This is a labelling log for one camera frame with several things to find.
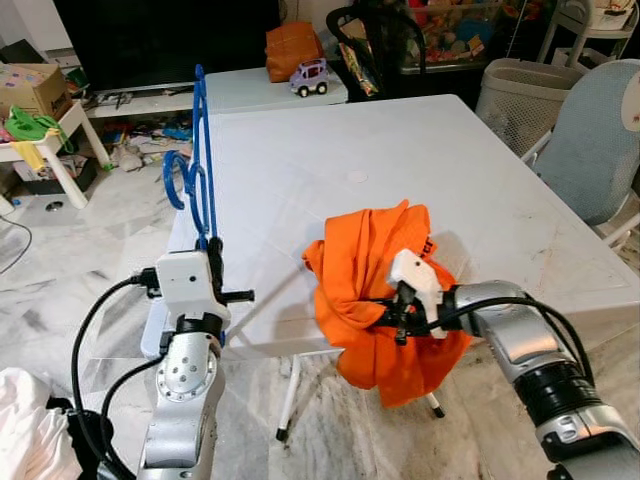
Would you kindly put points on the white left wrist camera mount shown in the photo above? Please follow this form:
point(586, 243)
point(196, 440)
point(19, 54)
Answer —
point(185, 280)

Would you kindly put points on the clear toy storage box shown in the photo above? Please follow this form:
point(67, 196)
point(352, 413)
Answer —
point(460, 35)

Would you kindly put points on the white mesh laundry basket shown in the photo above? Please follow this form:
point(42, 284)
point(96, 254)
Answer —
point(520, 100)

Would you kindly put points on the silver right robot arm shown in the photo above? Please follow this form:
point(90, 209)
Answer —
point(520, 340)

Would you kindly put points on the cardboard box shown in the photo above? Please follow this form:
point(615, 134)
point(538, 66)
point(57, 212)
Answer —
point(35, 90)

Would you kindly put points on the white shelf rack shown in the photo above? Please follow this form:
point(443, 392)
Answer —
point(600, 25)

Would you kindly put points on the orange bag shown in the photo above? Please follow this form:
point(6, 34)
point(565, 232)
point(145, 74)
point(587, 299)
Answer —
point(292, 52)

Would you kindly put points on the black television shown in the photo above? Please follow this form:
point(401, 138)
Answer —
point(160, 45)

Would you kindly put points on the white low tv stand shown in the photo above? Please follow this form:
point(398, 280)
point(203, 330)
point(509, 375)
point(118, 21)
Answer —
point(260, 90)

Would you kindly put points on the purple white toy car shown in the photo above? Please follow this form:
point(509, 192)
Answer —
point(310, 80)

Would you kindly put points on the white knit garment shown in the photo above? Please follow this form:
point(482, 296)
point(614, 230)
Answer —
point(30, 430)

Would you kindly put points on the orange garment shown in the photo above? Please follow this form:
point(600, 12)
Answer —
point(360, 270)

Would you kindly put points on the blue plastic hanger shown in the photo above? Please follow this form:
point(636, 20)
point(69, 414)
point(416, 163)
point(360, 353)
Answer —
point(200, 110)

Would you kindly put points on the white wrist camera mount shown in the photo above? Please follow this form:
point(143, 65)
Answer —
point(415, 280)
point(185, 280)

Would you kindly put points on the black curved frame chair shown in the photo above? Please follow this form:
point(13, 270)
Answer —
point(400, 40)

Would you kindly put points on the small white table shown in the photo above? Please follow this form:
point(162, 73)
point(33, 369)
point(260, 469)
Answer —
point(60, 180)

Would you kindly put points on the grey blue shell chair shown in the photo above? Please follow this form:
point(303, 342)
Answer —
point(590, 150)

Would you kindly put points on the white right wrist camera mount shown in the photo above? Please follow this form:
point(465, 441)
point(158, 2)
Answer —
point(415, 280)

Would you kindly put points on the green cloth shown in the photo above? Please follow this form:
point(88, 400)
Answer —
point(30, 125)

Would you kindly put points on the white folding table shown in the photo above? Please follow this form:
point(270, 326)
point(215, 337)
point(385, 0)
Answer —
point(450, 190)

